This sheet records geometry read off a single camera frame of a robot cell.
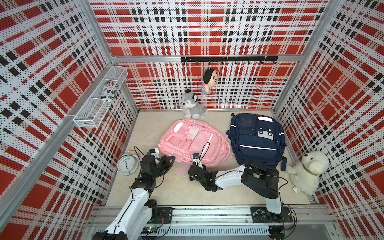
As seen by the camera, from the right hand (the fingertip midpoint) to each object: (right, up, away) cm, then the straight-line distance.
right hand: (193, 165), depth 90 cm
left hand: (-8, +7, -6) cm, 13 cm away
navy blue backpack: (+45, +16, +11) cm, 49 cm away
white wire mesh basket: (-64, +32, +2) cm, 72 cm away
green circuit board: (-18, -24, -21) cm, 36 cm away
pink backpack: (-8, +16, +6) cm, 19 cm away
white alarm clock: (-39, +1, -2) cm, 39 cm away
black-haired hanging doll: (+10, +53, +1) cm, 54 cm away
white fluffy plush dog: (+60, -1, -12) cm, 61 cm away
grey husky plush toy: (-2, +37, +17) cm, 40 cm away
